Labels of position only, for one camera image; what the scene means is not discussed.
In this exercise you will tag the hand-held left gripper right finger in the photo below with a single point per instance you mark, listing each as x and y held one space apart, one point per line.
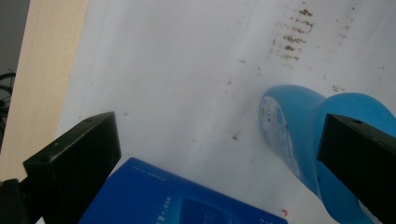
358 155

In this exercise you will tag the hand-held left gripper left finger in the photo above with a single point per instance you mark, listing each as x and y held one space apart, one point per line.
73 161

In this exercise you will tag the light blue plastic bottle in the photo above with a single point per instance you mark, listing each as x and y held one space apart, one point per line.
295 130

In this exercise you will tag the dark blue box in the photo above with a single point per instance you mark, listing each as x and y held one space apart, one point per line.
149 196

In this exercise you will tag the dark green plant leaves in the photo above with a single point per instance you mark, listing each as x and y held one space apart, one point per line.
4 99

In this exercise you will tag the stained white table cover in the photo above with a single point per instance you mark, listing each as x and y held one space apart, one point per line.
186 77

